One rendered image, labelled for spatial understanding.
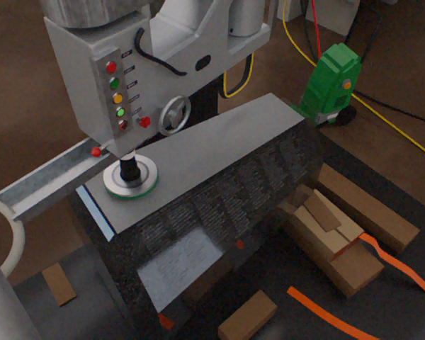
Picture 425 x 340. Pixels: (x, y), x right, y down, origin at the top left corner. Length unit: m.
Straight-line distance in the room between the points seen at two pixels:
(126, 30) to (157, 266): 0.88
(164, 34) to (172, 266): 0.86
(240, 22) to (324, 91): 1.52
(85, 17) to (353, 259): 1.88
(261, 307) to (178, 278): 0.66
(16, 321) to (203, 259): 1.26
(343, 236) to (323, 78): 1.23
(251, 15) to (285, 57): 2.36
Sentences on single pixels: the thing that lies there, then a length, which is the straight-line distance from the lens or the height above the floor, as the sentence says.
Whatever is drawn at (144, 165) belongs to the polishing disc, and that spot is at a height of 0.92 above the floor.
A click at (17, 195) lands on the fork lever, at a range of 1.38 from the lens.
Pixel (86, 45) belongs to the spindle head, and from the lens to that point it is 1.08.
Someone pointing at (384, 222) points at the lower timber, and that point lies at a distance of 2.62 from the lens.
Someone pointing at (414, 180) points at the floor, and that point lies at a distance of 3.10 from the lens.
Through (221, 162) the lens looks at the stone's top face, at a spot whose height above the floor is 0.86.
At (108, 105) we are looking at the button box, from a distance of 1.14.
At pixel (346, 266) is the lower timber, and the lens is 2.35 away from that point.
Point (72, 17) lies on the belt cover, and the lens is 1.06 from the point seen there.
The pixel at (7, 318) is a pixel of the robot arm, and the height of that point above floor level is 1.74.
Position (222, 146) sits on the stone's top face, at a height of 0.86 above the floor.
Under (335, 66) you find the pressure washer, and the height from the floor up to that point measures 0.51.
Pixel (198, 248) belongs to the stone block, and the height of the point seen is 0.70.
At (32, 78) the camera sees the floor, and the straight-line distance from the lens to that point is 3.90.
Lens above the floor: 2.11
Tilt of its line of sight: 49 degrees down
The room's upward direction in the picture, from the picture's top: 1 degrees clockwise
